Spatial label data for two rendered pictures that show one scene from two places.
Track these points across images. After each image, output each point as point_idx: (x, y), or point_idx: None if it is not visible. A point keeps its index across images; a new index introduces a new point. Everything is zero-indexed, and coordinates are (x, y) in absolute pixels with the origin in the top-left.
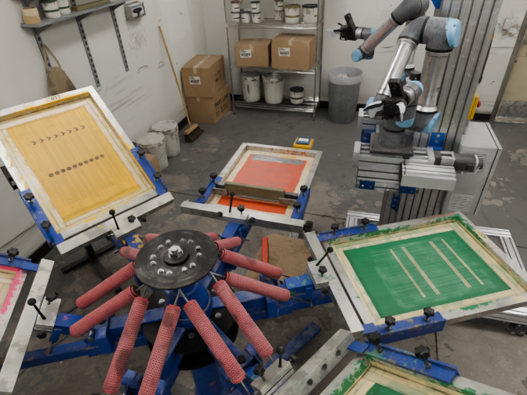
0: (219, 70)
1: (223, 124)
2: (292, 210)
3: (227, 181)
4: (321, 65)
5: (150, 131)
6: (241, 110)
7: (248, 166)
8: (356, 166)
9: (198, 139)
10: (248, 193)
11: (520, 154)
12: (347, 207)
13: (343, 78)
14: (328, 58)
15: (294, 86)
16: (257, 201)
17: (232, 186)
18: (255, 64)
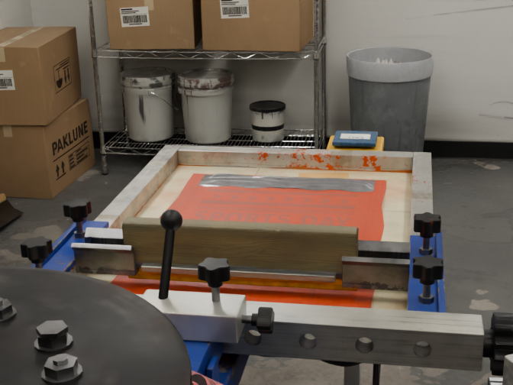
0: (66, 59)
1: (75, 197)
2: (394, 307)
3: (132, 218)
4: (326, 48)
5: None
6: (122, 167)
7: (192, 202)
8: (459, 276)
9: (4, 232)
10: (216, 255)
11: None
12: (469, 380)
13: (388, 66)
14: (340, 30)
15: (260, 101)
16: (251, 287)
17: (154, 231)
18: (159, 43)
